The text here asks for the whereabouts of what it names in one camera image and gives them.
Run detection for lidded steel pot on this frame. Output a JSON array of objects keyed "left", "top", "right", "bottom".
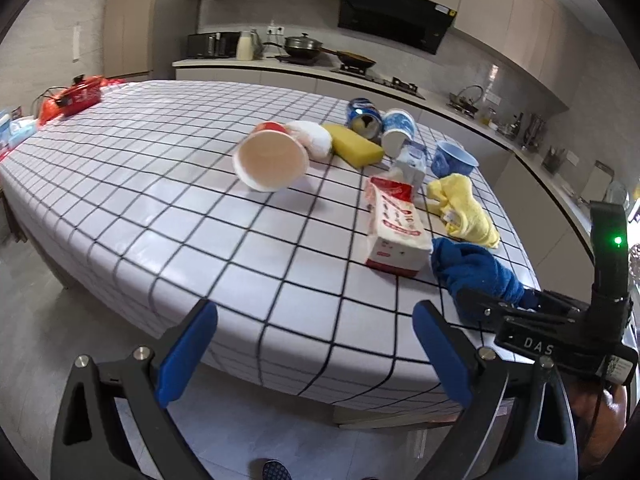
[{"left": 283, "top": 33, "right": 325, "bottom": 59}]

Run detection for blue ceramic mug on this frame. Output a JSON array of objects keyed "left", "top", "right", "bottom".
[{"left": 432, "top": 140, "right": 479, "bottom": 178}]

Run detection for red and white carton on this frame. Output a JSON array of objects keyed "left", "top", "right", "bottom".
[{"left": 363, "top": 176, "right": 434, "bottom": 277}]

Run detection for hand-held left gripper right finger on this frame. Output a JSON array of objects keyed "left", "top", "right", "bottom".
[{"left": 412, "top": 300, "right": 581, "bottom": 480}]

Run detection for steel kettle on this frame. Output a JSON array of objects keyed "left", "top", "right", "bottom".
[{"left": 447, "top": 85, "right": 486, "bottom": 115}]

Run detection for blue and white paper cup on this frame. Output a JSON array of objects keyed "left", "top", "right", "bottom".
[{"left": 381, "top": 108, "right": 417, "bottom": 156}]

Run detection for white and red paper cup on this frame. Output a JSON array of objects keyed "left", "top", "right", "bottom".
[{"left": 233, "top": 121, "right": 310, "bottom": 193}]

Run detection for white cutting board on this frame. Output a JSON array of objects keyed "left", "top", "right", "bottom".
[{"left": 580, "top": 161, "right": 615, "bottom": 202}]

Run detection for blue and white packets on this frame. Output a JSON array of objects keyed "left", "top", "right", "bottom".
[{"left": 0, "top": 107, "right": 38, "bottom": 153}]

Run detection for black range hood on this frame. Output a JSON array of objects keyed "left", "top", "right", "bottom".
[{"left": 337, "top": 0, "right": 457, "bottom": 56}]

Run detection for black utensil holder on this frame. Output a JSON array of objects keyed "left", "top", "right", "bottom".
[{"left": 541, "top": 146, "right": 567, "bottom": 175}]

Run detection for gas stove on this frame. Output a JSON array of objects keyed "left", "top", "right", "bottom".
[{"left": 336, "top": 66, "right": 427, "bottom": 100}]

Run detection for black frying pan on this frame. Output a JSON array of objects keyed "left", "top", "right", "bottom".
[{"left": 320, "top": 48, "right": 377, "bottom": 69}]

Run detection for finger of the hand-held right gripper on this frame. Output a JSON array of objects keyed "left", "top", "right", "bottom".
[
  {"left": 520, "top": 287, "right": 593, "bottom": 315},
  {"left": 456, "top": 287, "right": 576, "bottom": 326}
]

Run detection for white cloth ball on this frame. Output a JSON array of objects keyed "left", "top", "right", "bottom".
[{"left": 286, "top": 120, "right": 333, "bottom": 162}]

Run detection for red electric pot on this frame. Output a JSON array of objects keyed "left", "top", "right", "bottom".
[{"left": 54, "top": 75, "right": 107, "bottom": 119}]

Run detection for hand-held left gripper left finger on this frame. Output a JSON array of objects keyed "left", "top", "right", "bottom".
[{"left": 50, "top": 299, "right": 219, "bottom": 480}]

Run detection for dark shoe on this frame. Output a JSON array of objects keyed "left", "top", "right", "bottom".
[{"left": 262, "top": 459, "right": 292, "bottom": 480}]

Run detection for blue cloth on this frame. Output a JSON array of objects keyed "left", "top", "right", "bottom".
[{"left": 430, "top": 237, "right": 526, "bottom": 311}]

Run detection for yellow cloth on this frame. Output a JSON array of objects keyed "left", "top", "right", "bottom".
[{"left": 425, "top": 172, "right": 501, "bottom": 249}]

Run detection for person's right hand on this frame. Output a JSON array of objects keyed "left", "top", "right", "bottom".
[{"left": 572, "top": 385, "right": 630, "bottom": 467}]

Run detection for blue soda can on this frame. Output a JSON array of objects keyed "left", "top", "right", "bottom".
[{"left": 347, "top": 98, "right": 384, "bottom": 142}]

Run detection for yellow sponge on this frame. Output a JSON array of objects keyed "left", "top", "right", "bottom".
[{"left": 321, "top": 124, "right": 385, "bottom": 169}]

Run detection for seasoning bottles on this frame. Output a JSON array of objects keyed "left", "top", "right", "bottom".
[{"left": 500, "top": 111, "right": 546, "bottom": 151}]

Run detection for beige refrigerator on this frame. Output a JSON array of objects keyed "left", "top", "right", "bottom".
[{"left": 102, "top": 0, "right": 201, "bottom": 81}]

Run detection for black microwave oven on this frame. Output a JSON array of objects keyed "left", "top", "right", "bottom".
[{"left": 187, "top": 31, "right": 242, "bottom": 59}]

